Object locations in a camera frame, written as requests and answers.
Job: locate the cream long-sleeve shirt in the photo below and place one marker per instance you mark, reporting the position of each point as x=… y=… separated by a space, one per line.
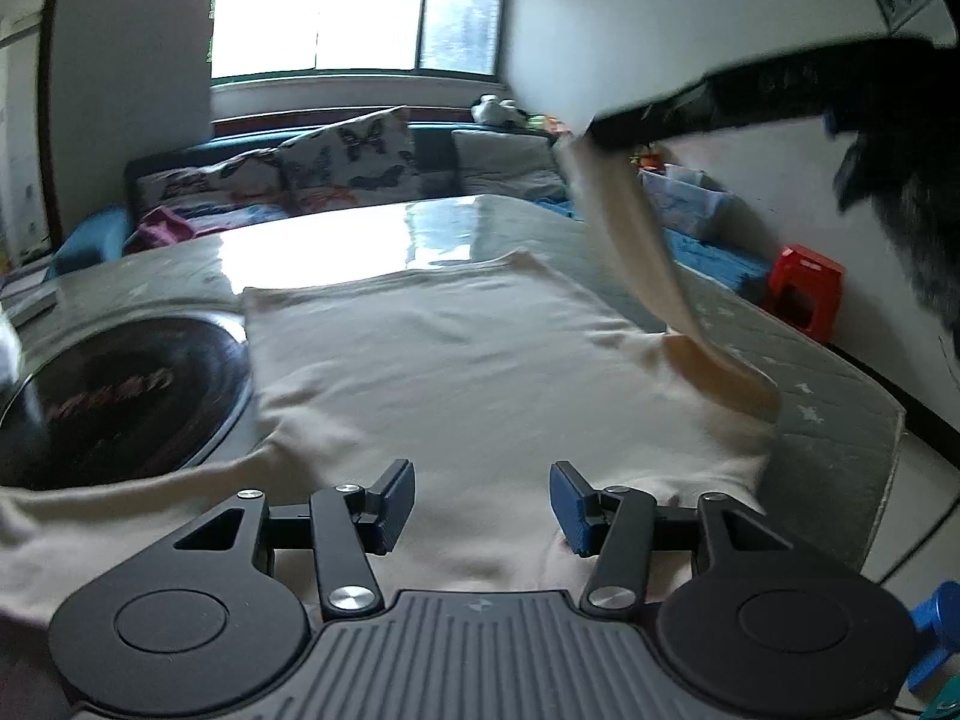
x=465 y=375

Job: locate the green and orange toy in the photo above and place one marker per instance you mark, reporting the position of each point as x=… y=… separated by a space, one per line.
x=546 y=124

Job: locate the grey book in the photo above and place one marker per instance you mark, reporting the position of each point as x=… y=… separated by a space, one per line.
x=26 y=300

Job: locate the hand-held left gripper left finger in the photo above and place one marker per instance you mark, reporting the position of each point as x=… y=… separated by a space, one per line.
x=396 y=502

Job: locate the pink cloth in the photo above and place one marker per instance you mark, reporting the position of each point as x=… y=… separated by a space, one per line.
x=161 y=229

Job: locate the small butterfly print pillow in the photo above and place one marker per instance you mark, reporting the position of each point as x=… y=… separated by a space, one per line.
x=210 y=184

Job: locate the black and white plush toy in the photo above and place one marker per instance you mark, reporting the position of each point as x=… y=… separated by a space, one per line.
x=495 y=111

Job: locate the red plastic stool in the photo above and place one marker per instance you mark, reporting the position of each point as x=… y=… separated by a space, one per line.
x=802 y=285

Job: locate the grey plain pillow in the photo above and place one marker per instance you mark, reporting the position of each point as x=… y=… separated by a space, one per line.
x=502 y=163

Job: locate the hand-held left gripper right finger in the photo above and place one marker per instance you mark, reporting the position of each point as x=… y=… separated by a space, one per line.
x=571 y=510

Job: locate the window with green frame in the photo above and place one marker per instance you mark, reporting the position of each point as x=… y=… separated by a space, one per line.
x=337 y=7

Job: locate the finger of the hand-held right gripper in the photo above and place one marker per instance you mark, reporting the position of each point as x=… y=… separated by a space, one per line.
x=720 y=101

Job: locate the blue sofa blanket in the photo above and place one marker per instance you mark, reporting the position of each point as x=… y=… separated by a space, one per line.
x=712 y=255

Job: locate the large butterfly print pillow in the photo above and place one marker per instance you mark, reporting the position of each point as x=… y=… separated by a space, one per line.
x=352 y=161

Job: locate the blue corner sofa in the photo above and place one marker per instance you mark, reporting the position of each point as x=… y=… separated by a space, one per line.
x=97 y=236

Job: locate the grey quilted star table mat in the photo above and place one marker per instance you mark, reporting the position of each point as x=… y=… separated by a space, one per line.
x=825 y=405

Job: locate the blue plastic object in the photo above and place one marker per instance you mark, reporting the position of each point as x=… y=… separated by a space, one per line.
x=937 y=637

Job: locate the clear plastic storage bin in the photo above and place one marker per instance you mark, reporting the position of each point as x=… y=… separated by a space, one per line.
x=686 y=202

